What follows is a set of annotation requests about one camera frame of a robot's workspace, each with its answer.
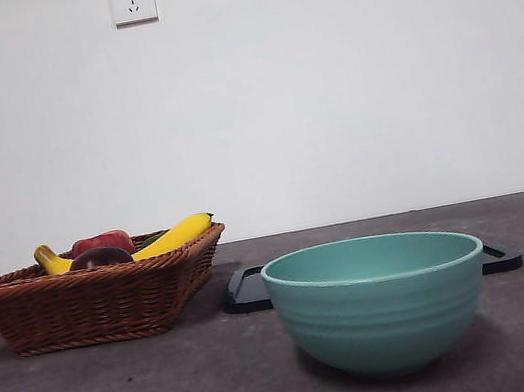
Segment red apple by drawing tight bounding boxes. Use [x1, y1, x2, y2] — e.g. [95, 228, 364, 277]
[69, 226, 136, 264]

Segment black rectangular tray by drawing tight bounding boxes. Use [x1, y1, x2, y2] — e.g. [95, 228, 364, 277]
[218, 219, 524, 321]

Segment dark purple plum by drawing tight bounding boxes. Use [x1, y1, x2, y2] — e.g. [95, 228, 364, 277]
[67, 242, 135, 274]

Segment brown wicker basket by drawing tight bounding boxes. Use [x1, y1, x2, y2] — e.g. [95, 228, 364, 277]
[0, 220, 243, 363]

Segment green vegetable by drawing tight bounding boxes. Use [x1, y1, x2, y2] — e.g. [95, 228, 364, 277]
[139, 229, 173, 248]

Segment yellow banana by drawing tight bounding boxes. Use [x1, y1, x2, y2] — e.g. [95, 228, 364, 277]
[30, 209, 221, 279]

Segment teal ribbed bowl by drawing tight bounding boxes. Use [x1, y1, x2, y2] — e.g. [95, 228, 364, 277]
[257, 216, 504, 392]

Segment white wall socket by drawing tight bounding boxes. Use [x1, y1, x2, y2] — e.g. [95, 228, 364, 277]
[111, 0, 160, 29]

